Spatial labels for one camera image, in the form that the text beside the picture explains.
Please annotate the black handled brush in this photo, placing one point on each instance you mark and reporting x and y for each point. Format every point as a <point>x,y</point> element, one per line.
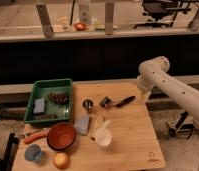
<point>108,103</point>

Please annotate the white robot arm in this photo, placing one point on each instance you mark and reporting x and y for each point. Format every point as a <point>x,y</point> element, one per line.
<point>154,73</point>

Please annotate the small metal cup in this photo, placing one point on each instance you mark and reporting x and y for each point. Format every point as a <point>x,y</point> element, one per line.
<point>88,105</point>

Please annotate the white paper cup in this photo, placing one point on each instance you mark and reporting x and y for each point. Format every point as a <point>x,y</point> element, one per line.
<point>103,137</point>

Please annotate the pale banana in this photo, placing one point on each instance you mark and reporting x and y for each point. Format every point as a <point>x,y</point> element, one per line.
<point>100,122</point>

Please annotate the bunch of dark grapes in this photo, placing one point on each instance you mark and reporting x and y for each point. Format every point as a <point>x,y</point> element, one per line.
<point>58,98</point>

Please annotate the green plastic tray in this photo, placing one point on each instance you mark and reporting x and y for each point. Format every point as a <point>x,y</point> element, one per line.
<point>53,112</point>

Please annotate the red fruit on shelf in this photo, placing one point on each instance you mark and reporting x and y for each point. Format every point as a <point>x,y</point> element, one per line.
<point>80,26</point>

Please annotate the blue sponge in tray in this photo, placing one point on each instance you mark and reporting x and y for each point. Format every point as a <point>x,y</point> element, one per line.
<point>39,106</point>

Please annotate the brown wooden bowl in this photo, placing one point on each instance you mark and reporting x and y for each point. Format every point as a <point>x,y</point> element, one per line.
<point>61,136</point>

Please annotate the orange carrot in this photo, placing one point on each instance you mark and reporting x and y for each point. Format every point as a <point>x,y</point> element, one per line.
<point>35,137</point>

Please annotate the yellow red apple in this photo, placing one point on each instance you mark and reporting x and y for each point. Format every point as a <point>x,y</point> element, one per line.
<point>61,160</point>

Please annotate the black stand on floor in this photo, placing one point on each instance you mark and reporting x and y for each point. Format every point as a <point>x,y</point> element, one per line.
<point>181,127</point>

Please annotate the black office chair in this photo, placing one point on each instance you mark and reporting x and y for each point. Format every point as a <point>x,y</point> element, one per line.
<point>163,12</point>

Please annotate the black chair corner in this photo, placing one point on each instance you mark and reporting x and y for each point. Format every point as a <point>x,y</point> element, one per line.
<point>5,162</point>

